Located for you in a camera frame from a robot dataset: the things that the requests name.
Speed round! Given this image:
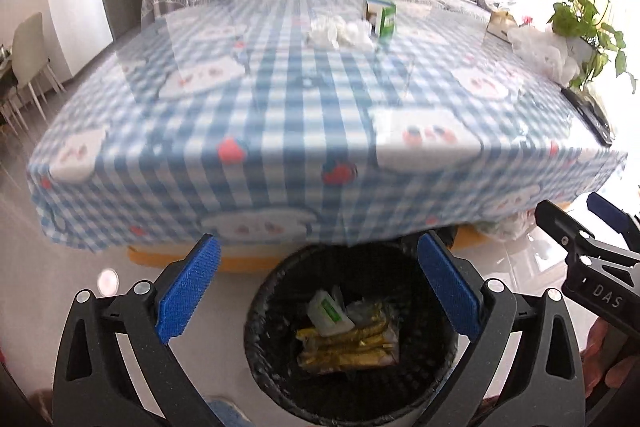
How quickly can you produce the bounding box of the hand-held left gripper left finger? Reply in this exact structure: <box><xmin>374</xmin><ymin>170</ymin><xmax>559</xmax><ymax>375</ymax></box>
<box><xmin>52</xmin><ymin>233</ymin><xmax>223</xmax><ymax>427</ymax></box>

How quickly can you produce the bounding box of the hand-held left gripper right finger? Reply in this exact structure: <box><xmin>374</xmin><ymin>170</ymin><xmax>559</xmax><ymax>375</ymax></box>
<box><xmin>417</xmin><ymin>231</ymin><xmax>586</xmax><ymax>427</ymax></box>

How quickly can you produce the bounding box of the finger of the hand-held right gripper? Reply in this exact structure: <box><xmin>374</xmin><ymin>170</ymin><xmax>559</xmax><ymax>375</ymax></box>
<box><xmin>535</xmin><ymin>199</ymin><xmax>596</xmax><ymax>258</ymax></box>
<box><xmin>586</xmin><ymin>192</ymin><xmax>640</xmax><ymax>253</ymax></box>

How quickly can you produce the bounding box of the clear plastic bag with scraps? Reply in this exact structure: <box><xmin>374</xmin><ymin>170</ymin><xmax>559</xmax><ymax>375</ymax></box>
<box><xmin>347</xmin><ymin>299</ymin><xmax>402</xmax><ymax>334</ymax></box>

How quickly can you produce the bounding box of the black trash bin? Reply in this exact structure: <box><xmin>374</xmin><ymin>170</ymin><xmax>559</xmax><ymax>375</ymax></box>
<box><xmin>243</xmin><ymin>243</ymin><xmax>458</xmax><ymax>425</ymax></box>

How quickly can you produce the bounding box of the gold foil snack bag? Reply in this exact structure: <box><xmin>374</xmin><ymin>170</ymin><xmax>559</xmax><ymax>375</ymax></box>
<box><xmin>296</xmin><ymin>324</ymin><xmax>402</xmax><ymax>376</ymax></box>

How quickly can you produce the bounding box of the green white medicine box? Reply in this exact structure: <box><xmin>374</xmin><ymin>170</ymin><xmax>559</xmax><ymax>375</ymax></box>
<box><xmin>306</xmin><ymin>289</ymin><xmax>354</xmax><ymax>338</ymax></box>

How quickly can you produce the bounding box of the person's right hand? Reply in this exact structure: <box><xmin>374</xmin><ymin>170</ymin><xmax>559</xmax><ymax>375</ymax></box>
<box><xmin>582</xmin><ymin>322</ymin><xmax>640</xmax><ymax>400</ymax></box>

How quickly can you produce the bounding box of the crumpled clear plastic bag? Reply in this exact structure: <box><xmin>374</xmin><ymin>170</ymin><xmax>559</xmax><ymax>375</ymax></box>
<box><xmin>479</xmin><ymin>211</ymin><xmax>537</xmax><ymax>244</ymax></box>

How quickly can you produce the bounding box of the black remote control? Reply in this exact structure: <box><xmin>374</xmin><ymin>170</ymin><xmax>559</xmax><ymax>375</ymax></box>
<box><xmin>561</xmin><ymin>87</ymin><xmax>614</xmax><ymax>146</ymax></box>

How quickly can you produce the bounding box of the blue checked tablecloth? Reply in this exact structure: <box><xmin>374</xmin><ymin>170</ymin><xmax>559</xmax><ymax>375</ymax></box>
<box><xmin>27</xmin><ymin>0</ymin><xmax>628</xmax><ymax>259</ymax></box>

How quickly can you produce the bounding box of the potted green plant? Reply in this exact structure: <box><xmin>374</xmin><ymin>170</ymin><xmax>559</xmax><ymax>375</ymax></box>
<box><xmin>547</xmin><ymin>0</ymin><xmax>639</xmax><ymax>94</ymax></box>

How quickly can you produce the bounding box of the beige tissue box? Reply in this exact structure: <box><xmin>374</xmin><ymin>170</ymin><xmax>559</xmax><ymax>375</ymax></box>
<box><xmin>486</xmin><ymin>9</ymin><xmax>519</xmax><ymax>40</ymax></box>

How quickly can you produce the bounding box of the upright green white box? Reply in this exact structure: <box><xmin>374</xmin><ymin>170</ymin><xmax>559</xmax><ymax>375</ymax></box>
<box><xmin>363</xmin><ymin>0</ymin><xmax>398</xmax><ymax>39</ymax></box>

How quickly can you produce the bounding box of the crumpled white tissue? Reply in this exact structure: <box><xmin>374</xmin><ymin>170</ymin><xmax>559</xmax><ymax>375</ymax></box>
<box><xmin>307</xmin><ymin>16</ymin><xmax>376</xmax><ymax>50</ymax></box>

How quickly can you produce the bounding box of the white dining chair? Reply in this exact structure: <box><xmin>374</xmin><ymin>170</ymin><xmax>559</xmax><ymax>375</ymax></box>
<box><xmin>9</xmin><ymin>12</ymin><xmax>67</xmax><ymax>108</ymax></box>

